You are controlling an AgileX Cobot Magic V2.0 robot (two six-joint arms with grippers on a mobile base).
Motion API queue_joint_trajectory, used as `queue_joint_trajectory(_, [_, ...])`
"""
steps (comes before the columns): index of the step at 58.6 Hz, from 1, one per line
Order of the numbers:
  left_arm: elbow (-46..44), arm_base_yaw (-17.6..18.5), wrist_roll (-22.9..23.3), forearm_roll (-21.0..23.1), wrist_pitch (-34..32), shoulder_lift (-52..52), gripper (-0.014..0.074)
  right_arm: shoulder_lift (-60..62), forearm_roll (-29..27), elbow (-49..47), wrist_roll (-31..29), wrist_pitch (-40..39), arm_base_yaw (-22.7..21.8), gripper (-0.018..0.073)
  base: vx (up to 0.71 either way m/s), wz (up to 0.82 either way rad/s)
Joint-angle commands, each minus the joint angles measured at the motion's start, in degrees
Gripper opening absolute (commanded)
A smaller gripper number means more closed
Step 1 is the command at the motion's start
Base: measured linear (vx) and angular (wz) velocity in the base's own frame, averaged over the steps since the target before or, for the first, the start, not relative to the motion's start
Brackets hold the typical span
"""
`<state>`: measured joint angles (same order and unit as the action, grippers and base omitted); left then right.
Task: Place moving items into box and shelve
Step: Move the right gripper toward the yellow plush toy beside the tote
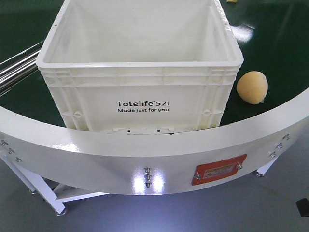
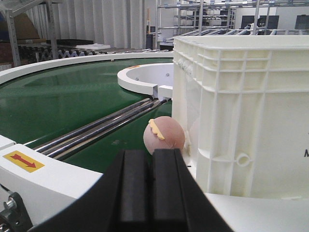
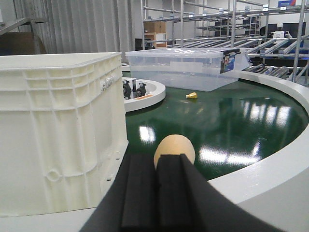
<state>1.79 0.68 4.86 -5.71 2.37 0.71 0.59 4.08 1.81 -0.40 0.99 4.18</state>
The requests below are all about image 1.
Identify white plastic tote box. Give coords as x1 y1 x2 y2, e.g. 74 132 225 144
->
36 0 243 134

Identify yellow plush lemon toy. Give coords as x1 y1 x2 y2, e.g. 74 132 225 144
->
236 71 268 105

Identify white curved conveyor rim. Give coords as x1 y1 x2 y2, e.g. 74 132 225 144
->
0 90 309 195

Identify orange warning label plate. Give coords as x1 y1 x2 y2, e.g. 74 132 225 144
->
191 154 247 186

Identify steel roller bars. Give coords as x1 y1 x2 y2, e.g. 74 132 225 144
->
0 41 43 95

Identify black object on floor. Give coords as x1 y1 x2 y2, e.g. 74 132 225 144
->
296 198 309 217

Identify white conveyor support frame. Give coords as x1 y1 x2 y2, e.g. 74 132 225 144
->
0 151 105 216

